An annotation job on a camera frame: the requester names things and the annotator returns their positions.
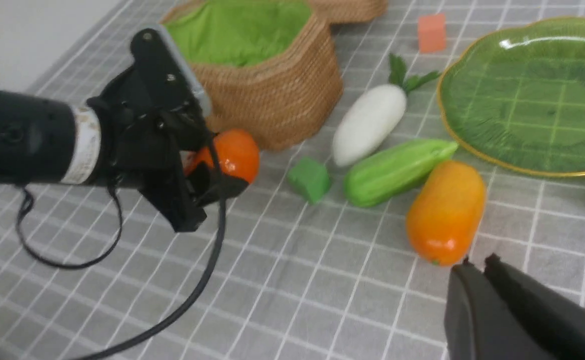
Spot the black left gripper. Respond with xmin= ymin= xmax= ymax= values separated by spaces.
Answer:
xmin=87 ymin=27 xmax=249 ymax=233

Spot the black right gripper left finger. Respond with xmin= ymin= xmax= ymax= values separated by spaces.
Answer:
xmin=443 ymin=259 xmax=555 ymax=360

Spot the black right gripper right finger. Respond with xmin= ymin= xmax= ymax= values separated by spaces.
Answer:
xmin=483 ymin=253 xmax=585 ymax=360

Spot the orange persimmon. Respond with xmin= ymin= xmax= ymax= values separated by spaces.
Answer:
xmin=183 ymin=128 xmax=261 ymax=186

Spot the orange mango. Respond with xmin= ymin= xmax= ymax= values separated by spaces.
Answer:
xmin=406 ymin=160 xmax=487 ymax=267

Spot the light green gourd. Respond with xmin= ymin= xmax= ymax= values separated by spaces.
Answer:
xmin=343 ymin=138 xmax=459 ymax=208

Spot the white radish with leaves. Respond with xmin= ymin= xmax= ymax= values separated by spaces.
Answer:
xmin=331 ymin=53 xmax=442 ymax=168

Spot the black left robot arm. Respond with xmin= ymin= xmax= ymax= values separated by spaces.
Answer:
xmin=0 ymin=24 xmax=249 ymax=233

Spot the green foam cube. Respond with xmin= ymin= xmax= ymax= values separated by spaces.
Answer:
xmin=286 ymin=156 xmax=332 ymax=205

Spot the woven wicker basket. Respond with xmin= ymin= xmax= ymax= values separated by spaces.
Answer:
xmin=161 ymin=0 xmax=344 ymax=151

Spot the grey checked tablecloth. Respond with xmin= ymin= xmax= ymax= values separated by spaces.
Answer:
xmin=0 ymin=0 xmax=585 ymax=360

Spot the green leaf glass plate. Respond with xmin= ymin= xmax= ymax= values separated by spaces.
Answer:
xmin=436 ymin=16 xmax=585 ymax=178

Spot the woven wicker basket lid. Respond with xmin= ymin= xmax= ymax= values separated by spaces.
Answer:
xmin=307 ymin=0 xmax=389 ymax=25

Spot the orange foam cube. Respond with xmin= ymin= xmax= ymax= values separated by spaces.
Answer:
xmin=417 ymin=13 xmax=447 ymax=54

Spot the black cable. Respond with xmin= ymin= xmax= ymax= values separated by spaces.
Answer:
xmin=15 ymin=135 xmax=227 ymax=360

